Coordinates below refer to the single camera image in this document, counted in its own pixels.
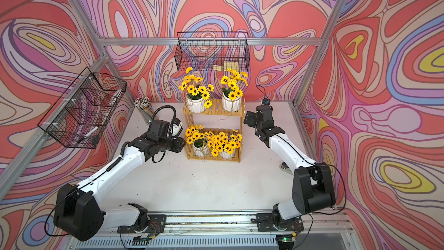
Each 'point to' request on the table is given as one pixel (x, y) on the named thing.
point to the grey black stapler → (284, 166)
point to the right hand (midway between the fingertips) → (254, 119)
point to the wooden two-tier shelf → (216, 120)
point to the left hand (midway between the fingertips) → (184, 141)
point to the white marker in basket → (79, 140)
